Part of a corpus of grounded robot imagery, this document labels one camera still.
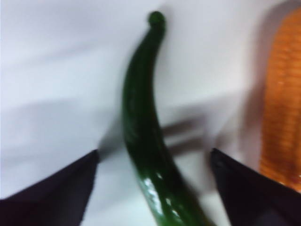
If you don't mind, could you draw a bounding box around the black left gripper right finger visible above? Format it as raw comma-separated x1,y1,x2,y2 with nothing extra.
210,147,301,226

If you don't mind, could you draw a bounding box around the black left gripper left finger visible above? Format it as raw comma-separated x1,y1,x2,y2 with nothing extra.
0,149,100,226

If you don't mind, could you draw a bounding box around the orange corn cob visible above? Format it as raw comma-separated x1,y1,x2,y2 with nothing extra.
258,8,301,189

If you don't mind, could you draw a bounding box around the dark green cucumber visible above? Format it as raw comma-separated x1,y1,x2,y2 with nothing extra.
121,11,214,226

